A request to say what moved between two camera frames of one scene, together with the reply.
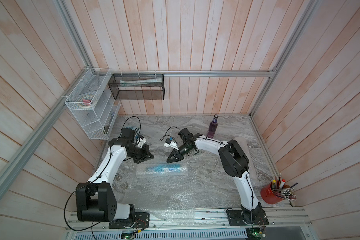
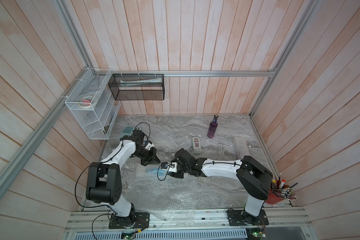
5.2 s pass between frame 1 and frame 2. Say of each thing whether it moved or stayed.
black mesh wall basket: stayed
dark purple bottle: stayed
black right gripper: moved
